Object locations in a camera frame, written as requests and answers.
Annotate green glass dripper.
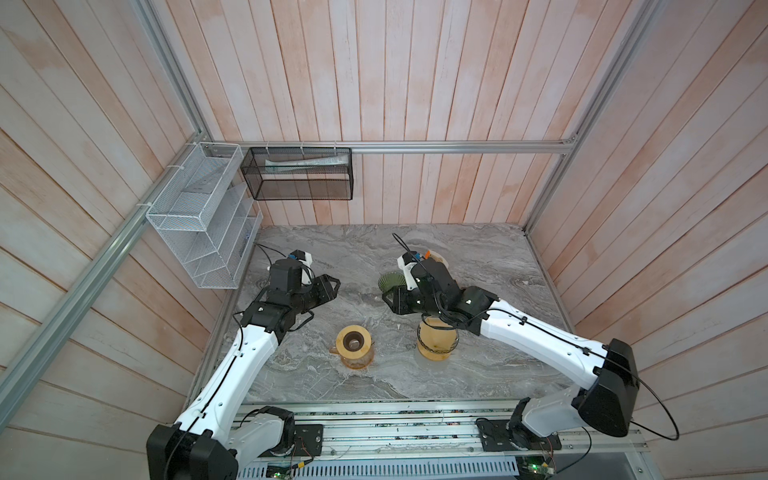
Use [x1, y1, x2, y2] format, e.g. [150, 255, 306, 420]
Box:
[378, 270, 407, 294]

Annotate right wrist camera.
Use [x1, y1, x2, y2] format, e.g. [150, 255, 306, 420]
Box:
[397, 250, 421, 291]

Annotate wooden ring dripper stand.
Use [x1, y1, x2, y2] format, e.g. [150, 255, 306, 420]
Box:
[418, 345, 452, 362]

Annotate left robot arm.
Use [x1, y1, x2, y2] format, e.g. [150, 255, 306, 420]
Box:
[146, 250, 340, 479]

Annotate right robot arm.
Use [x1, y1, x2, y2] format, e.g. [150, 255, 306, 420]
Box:
[379, 254, 640, 450]

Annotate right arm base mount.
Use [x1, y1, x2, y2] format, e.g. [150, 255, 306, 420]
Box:
[475, 397, 562, 452]

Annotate black wire mesh basket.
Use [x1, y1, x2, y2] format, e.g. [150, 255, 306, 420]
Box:
[240, 146, 354, 201]

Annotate brown paper coffee filter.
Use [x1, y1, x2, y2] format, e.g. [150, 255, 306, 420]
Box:
[417, 317, 458, 334]

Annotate paper in black basket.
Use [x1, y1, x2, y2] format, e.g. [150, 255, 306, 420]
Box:
[262, 155, 351, 174]

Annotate perforated cable duct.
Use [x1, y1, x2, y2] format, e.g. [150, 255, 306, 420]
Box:
[236, 457, 521, 480]

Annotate orange glass pitcher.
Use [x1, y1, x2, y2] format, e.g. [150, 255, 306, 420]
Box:
[330, 341, 374, 370]

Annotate clear glass dripper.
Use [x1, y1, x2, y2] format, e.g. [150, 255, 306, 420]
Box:
[417, 324, 459, 352]

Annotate aluminium rail base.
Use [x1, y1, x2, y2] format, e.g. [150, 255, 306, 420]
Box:
[227, 399, 649, 480]

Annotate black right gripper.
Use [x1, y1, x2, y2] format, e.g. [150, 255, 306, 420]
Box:
[379, 284, 443, 319]

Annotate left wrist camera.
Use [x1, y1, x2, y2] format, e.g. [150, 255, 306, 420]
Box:
[288, 249, 315, 285]

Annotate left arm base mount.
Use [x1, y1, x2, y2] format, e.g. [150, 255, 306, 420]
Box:
[232, 406, 324, 461]

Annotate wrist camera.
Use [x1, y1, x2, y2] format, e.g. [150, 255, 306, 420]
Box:
[288, 249, 315, 285]
[397, 250, 421, 291]

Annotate white wire mesh shelf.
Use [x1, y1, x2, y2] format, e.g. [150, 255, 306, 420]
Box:
[147, 142, 263, 290]

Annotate brown paper filter stack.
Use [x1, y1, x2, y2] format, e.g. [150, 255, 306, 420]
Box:
[424, 250, 449, 267]

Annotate right camera cable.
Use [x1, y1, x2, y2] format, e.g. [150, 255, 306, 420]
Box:
[391, 232, 421, 262]

